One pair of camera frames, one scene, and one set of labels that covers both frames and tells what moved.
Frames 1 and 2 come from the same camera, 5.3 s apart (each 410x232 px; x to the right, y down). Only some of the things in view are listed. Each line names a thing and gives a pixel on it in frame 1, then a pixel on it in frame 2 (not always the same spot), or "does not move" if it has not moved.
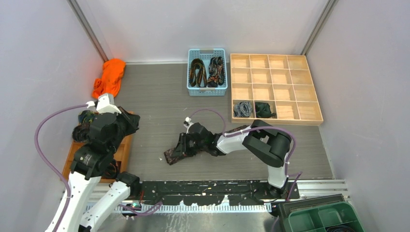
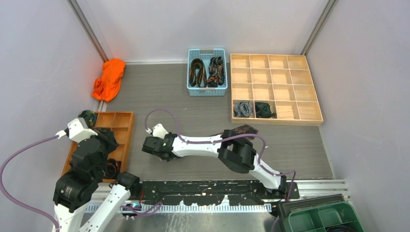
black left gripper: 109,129 -> 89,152
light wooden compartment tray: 279,89 does not move
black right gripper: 182,147 -> 170,133
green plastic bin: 338,217 does not move
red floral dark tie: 216,74 does not move
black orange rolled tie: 111,171 does not move
